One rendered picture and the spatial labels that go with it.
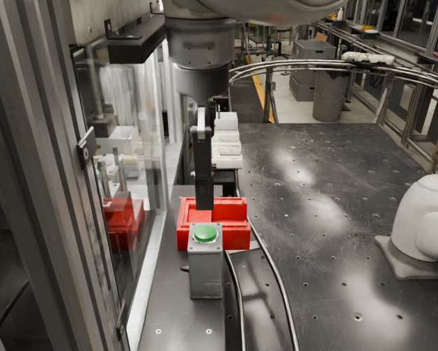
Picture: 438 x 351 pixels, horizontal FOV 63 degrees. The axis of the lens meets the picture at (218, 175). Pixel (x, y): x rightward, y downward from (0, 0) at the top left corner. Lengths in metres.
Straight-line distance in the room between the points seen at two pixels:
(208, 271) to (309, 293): 0.46
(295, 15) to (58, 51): 0.19
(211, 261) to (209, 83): 0.30
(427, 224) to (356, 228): 0.29
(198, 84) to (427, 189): 0.75
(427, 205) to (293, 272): 0.40
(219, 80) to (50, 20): 0.23
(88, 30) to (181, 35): 0.13
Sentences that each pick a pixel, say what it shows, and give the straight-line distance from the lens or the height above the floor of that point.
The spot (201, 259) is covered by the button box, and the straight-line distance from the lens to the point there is 0.62.
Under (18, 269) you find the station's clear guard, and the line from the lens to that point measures 0.31.
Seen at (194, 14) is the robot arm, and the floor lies 1.39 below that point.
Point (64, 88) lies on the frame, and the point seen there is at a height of 1.34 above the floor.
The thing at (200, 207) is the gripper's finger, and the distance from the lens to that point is 0.59.
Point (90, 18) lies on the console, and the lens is 0.38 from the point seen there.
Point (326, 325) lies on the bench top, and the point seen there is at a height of 0.68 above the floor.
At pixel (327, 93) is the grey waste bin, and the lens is 4.05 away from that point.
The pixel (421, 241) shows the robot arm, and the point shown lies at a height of 0.81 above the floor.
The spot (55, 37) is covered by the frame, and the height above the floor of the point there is 1.38.
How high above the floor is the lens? 1.43
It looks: 29 degrees down
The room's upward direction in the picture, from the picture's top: straight up
